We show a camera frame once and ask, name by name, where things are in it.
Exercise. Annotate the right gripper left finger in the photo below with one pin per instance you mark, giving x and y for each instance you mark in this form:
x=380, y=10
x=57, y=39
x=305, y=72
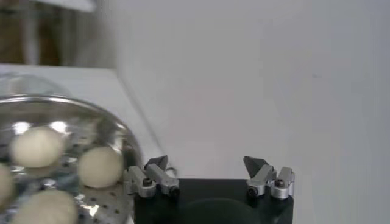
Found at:
x=146, y=182

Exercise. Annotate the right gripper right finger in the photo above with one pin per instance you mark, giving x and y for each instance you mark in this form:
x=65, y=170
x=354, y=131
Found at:
x=262, y=179

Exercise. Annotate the white steamed baozi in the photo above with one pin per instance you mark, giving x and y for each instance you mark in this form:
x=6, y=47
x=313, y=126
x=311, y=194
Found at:
x=45, y=208
x=4, y=182
x=36, y=146
x=100, y=167

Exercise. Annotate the perforated stainless steel steamer basket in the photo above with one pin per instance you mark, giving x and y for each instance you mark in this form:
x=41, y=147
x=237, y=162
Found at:
x=91, y=121

